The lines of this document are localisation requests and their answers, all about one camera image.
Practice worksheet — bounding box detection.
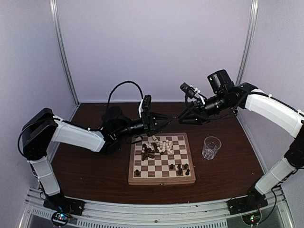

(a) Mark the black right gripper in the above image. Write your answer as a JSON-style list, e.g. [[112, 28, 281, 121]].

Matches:
[[178, 91, 231, 125]]

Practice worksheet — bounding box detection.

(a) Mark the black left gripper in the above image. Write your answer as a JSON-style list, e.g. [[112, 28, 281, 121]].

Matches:
[[114, 111, 172, 140]]

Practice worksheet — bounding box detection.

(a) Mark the dark rook corner piece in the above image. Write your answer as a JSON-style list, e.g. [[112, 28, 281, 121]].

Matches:
[[135, 170, 141, 176]]

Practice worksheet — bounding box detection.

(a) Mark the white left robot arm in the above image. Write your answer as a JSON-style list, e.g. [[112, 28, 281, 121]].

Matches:
[[17, 106, 172, 211]]

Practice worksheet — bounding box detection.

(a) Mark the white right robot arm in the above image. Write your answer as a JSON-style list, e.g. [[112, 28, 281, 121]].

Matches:
[[179, 69, 304, 210]]

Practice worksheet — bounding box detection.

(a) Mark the white chess king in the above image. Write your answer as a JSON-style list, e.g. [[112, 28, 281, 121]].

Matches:
[[152, 135, 158, 142]]

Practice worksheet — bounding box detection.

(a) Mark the wooden chess board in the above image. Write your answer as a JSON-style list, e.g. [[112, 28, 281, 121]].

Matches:
[[128, 133, 196, 185]]

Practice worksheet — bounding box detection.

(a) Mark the clear plastic cup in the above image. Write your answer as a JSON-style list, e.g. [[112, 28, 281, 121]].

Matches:
[[202, 136, 222, 160]]

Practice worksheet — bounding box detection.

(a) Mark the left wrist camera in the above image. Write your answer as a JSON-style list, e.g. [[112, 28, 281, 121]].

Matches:
[[138, 95, 152, 118]]

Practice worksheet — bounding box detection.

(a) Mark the black right camera cable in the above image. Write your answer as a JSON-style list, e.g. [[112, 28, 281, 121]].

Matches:
[[184, 95, 198, 117]]

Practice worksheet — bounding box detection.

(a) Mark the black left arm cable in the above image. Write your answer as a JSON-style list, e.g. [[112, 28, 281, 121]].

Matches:
[[106, 80, 145, 107]]

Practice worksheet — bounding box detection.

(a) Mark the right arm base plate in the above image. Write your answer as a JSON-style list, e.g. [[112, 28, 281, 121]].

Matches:
[[227, 196, 268, 215]]

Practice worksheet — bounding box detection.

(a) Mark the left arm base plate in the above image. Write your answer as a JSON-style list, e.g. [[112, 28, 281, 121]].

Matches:
[[43, 198, 85, 216]]

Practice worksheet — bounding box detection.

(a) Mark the aluminium frame post left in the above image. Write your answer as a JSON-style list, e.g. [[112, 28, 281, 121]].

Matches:
[[49, 0, 80, 106]]

